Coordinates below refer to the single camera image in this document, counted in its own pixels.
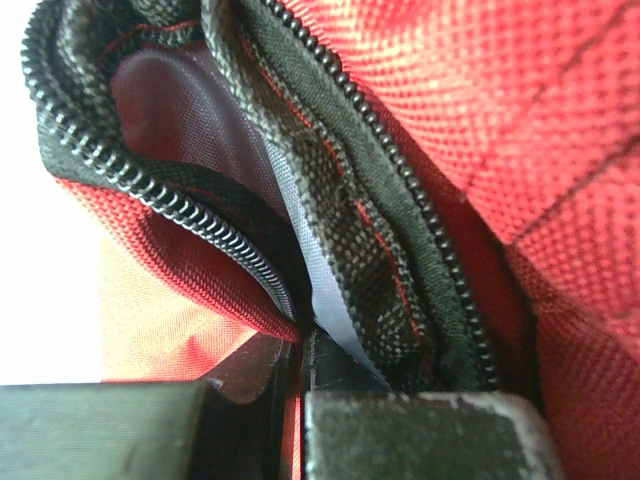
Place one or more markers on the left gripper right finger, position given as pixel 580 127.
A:
pixel 353 427

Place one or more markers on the red backpack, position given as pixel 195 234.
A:
pixel 448 189

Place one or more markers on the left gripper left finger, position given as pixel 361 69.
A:
pixel 234 422

